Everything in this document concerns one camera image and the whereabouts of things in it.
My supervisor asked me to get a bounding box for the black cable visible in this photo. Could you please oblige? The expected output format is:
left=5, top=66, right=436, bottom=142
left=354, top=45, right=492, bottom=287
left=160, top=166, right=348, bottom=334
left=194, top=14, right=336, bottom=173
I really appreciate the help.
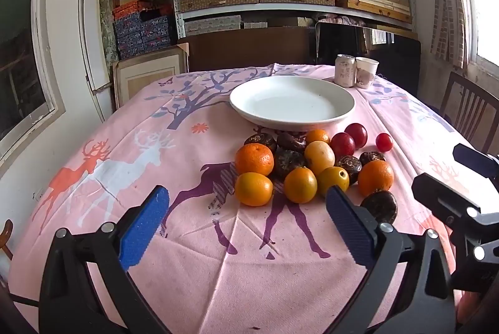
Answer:
left=8, top=293, right=41, bottom=307

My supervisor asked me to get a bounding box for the pink deer print tablecloth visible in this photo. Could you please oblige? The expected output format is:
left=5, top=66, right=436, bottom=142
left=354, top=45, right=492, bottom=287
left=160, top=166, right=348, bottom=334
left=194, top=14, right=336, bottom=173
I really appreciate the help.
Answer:
left=8, top=63, right=474, bottom=334

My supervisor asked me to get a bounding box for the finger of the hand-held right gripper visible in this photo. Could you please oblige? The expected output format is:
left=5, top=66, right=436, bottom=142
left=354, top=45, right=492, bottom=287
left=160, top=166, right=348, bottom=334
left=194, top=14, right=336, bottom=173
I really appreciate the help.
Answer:
left=412, top=173, right=499, bottom=268
left=453, top=143, right=499, bottom=181

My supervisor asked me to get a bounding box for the brown board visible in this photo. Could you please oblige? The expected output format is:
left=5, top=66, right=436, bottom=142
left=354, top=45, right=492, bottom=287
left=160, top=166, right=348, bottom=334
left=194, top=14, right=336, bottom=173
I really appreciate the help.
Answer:
left=177, top=26, right=316, bottom=72

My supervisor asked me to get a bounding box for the white drink can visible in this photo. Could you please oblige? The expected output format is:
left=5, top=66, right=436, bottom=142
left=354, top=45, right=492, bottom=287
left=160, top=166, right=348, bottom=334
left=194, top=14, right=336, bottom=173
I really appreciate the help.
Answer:
left=334, top=54, right=357, bottom=88

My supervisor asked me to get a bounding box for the green marbled board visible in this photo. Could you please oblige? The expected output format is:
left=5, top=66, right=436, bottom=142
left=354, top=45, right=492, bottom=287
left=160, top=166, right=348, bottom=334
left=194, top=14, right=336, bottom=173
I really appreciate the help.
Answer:
left=97, top=0, right=119, bottom=64

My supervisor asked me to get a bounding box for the smooth round orange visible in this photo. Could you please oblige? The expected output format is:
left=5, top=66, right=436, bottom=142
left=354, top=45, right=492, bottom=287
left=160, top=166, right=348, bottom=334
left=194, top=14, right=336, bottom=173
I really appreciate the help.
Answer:
left=234, top=172, right=274, bottom=207
left=283, top=167, right=318, bottom=204

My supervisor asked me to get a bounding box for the window with white frame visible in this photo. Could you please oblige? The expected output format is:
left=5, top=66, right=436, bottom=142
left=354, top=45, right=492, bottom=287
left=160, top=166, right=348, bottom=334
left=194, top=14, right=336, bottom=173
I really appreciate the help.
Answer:
left=0, top=0, right=67, bottom=171

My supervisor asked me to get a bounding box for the beige picture frame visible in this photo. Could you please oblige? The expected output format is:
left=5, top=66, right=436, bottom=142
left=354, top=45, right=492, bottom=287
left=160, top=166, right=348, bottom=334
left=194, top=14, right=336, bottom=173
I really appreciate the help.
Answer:
left=112, top=46, right=190, bottom=109

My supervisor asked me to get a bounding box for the white paper cup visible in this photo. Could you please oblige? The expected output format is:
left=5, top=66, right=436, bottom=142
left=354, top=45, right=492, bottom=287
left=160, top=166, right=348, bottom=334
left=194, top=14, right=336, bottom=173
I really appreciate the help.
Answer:
left=354, top=57, right=380, bottom=89

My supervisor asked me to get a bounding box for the white plate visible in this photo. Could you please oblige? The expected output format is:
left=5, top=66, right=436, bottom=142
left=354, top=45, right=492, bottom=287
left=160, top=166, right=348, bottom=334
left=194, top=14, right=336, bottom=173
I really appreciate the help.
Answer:
left=229, top=75, right=356, bottom=132

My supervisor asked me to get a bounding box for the white leaning board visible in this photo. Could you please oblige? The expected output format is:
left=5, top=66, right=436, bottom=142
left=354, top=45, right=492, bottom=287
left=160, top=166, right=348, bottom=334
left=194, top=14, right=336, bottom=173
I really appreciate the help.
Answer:
left=78, top=0, right=106, bottom=122

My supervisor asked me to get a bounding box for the red plum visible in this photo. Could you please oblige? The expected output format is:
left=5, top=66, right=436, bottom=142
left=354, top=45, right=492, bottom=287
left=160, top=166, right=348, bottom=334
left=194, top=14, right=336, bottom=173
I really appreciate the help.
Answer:
left=330, top=132, right=356, bottom=159
left=344, top=122, right=369, bottom=148

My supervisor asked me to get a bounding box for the bright window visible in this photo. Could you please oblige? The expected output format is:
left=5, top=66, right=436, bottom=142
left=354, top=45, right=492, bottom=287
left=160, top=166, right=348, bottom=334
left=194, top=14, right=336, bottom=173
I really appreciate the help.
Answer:
left=444, top=0, right=499, bottom=78

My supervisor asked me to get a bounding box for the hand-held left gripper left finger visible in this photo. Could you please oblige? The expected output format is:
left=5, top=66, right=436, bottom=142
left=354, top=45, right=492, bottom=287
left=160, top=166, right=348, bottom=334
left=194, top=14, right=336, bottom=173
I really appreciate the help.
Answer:
left=39, top=185, right=172, bottom=334

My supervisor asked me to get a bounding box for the small orange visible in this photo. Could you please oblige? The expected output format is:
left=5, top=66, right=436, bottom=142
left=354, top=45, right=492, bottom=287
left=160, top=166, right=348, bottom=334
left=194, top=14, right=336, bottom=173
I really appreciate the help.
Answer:
left=305, top=128, right=331, bottom=146

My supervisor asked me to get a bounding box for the brown wooden chair back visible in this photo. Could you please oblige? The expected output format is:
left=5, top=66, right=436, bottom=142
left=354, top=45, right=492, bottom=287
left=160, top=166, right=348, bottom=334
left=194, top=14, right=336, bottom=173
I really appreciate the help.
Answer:
left=0, top=219, right=14, bottom=260

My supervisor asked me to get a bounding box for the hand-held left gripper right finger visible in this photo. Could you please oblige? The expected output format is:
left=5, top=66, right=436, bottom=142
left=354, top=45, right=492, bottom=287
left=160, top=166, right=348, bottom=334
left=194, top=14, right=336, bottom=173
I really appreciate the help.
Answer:
left=325, top=185, right=457, bottom=334

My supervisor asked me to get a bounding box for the yellow citrus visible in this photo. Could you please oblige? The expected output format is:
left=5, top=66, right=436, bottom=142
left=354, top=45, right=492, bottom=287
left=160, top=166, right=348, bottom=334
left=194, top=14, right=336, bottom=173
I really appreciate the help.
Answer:
left=304, top=140, right=336, bottom=176

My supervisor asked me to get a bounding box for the black panel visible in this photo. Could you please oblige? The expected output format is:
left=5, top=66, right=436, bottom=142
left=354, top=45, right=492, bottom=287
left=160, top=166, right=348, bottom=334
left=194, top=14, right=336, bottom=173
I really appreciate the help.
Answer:
left=315, top=21, right=422, bottom=97

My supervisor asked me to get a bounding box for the dark wooden chair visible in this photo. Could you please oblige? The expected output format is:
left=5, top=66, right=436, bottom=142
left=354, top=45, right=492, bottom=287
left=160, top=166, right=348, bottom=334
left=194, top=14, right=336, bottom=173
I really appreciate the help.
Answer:
left=440, top=71, right=499, bottom=155

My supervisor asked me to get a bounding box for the stack of blue floral boxes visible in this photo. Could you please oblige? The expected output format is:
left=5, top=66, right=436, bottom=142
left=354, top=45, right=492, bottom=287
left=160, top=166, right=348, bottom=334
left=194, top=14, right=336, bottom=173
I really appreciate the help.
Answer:
left=113, top=1, right=176, bottom=60

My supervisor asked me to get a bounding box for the red cherry tomato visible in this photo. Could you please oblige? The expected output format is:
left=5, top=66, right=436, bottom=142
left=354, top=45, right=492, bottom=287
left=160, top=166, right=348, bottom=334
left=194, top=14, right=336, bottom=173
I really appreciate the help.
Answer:
left=375, top=132, right=394, bottom=152

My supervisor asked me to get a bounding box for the orange with stem dot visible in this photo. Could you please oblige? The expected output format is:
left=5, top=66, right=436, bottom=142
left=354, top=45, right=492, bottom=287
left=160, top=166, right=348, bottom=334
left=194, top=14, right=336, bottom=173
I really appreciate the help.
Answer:
left=317, top=166, right=350, bottom=198

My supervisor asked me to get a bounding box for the bumpy orange tangerine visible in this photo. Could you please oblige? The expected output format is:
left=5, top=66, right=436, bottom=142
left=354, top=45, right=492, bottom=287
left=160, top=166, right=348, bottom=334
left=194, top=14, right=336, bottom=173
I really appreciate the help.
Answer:
left=235, top=142, right=274, bottom=177
left=357, top=160, right=395, bottom=198

